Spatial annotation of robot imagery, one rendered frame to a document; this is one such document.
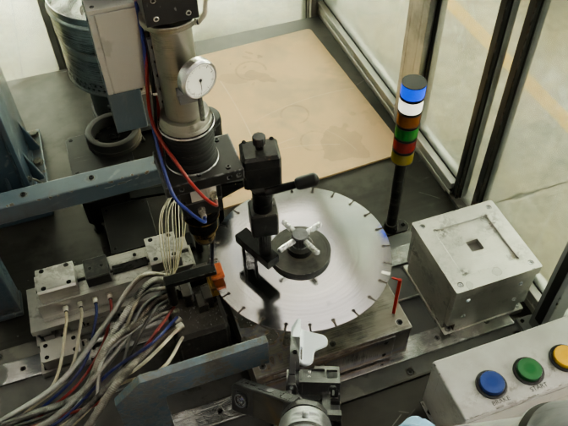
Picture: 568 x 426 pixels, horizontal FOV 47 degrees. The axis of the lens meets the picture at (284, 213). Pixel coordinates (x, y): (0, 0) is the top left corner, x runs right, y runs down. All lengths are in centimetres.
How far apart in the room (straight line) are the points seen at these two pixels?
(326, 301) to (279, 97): 83
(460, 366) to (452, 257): 23
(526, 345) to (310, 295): 37
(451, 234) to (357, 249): 21
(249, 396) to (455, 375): 35
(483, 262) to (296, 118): 70
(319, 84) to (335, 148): 26
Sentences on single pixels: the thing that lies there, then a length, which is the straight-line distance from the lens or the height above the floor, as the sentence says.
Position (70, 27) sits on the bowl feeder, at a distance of 157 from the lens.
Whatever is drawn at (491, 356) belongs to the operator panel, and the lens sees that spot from 118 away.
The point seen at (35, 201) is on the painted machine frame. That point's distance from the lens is 124.
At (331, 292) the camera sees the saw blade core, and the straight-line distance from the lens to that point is 114.
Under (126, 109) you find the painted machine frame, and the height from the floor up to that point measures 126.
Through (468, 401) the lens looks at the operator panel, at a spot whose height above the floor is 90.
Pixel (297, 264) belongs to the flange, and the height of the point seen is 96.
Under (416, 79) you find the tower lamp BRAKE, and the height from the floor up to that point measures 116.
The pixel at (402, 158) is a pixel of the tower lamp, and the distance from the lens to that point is 132.
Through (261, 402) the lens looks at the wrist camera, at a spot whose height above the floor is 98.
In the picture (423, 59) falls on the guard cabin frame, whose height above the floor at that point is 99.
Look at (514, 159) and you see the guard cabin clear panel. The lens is 137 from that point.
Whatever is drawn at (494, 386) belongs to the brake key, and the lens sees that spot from 114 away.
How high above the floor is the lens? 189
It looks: 48 degrees down
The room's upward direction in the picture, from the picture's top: 1 degrees counter-clockwise
